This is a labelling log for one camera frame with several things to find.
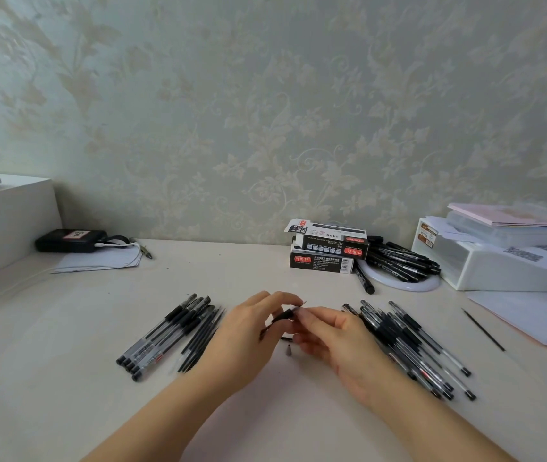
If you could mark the person's left forearm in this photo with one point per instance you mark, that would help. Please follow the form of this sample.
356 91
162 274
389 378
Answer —
158 423

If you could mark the dark metal pen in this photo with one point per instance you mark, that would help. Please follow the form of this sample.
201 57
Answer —
145 250

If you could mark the pink booklet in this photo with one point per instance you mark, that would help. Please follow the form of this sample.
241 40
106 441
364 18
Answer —
504 214

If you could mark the person's right hand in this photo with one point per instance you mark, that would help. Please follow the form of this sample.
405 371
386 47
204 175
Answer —
350 351

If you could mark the black power bank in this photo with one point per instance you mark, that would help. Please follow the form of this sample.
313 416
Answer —
69 240

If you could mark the bundle of thin pen refills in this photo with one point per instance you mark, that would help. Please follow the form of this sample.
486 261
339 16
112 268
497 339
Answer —
201 339

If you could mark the black pen barrel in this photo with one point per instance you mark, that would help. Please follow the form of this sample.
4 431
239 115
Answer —
280 318

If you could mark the clear plastic case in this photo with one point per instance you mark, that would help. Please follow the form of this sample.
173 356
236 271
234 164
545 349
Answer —
504 233

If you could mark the person's right fingers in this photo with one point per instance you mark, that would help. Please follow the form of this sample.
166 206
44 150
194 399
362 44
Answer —
317 327

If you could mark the white plastic storage box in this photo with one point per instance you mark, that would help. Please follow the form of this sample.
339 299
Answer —
485 269

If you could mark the pile of clear gel pens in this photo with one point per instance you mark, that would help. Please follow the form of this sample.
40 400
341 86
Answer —
413 346

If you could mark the heap of black markers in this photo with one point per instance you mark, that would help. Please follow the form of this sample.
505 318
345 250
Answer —
398 260

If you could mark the white round plate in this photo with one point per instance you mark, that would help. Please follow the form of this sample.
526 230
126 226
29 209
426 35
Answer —
413 282

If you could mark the person's right forearm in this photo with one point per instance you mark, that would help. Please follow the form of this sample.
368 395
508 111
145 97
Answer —
442 428

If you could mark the white cabinet block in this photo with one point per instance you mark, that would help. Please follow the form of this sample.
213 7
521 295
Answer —
4 226

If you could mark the stack of white papers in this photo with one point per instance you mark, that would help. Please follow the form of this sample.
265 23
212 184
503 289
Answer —
533 317

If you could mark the row of capped gel pens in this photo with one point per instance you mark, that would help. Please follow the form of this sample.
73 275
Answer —
163 339

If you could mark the black pen box open flap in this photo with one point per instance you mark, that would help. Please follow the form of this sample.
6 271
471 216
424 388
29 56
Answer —
331 238

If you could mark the person's left thumb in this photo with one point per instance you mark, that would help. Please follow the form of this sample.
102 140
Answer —
280 310

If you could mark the single black pen refill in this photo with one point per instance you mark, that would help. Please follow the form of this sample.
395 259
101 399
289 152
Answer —
482 329

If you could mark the person's left hand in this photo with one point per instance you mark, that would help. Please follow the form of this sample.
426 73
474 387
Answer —
235 341

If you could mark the black pen box red label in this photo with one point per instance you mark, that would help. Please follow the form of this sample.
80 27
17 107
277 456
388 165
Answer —
321 262

